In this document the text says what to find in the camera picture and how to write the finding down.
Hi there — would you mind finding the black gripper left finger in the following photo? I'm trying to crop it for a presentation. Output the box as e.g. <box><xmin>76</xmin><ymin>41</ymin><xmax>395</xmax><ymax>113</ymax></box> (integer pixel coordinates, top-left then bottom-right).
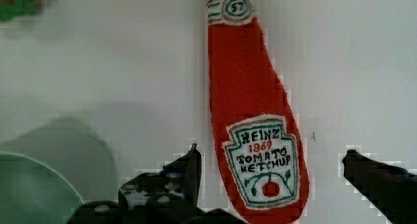
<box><xmin>118</xmin><ymin>143</ymin><xmax>202</xmax><ymax>209</ymax></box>

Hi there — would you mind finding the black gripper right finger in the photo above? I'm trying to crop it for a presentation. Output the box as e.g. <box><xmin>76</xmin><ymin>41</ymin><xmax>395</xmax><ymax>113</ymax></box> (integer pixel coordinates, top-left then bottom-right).
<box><xmin>342</xmin><ymin>149</ymin><xmax>417</xmax><ymax>224</ymax></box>

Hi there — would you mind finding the red plush ketchup bottle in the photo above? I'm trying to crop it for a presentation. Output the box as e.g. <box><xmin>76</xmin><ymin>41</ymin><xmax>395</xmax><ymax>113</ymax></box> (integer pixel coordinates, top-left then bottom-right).
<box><xmin>205</xmin><ymin>0</ymin><xmax>309</xmax><ymax>224</ymax></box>

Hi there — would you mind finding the red strawberry toy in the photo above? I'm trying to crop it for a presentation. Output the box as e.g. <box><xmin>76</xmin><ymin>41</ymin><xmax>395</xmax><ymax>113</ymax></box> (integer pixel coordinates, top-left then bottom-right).
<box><xmin>0</xmin><ymin>0</ymin><xmax>40</xmax><ymax>22</ymax></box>

